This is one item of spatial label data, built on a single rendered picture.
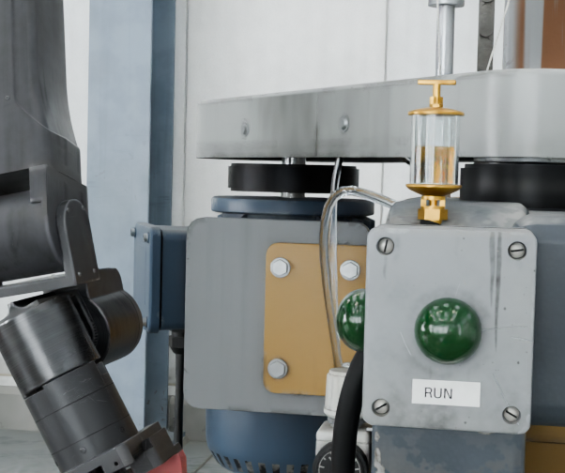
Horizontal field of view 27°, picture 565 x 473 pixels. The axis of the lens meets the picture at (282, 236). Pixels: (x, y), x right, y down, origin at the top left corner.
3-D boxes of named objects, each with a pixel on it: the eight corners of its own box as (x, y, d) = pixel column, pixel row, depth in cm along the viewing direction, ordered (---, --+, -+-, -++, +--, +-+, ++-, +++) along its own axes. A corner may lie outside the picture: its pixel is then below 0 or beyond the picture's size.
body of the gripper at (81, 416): (171, 443, 82) (124, 349, 83) (137, 470, 72) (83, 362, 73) (91, 484, 83) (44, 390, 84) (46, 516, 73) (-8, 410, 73)
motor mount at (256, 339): (178, 410, 99) (182, 217, 98) (197, 396, 105) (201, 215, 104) (522, 432, 94) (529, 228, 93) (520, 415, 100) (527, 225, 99)
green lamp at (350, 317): (330, 355, 54) (332, 290, 54) (339, 345, 57) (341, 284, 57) (386, 358, 54) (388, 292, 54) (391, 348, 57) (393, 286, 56)
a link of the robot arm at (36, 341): (-33, 324, 77) (36, 285, 75) (20, 310, 83) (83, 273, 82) (14, 419, 76) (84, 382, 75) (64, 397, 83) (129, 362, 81)
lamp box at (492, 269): (360, 425, 53) (367, 226, 53) (371, 406, 58) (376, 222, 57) (530, 435, 52) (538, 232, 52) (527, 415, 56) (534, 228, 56)
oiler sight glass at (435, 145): (407, 183, 60) (409, 114, 59) (410, 183, 62) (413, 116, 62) (457, 184, 59) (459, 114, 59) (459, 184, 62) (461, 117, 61)
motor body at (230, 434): (185, 480, 103) (191, 196, 102) (224, 443, 118) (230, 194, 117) (358, 493, 100) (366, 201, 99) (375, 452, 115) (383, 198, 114)
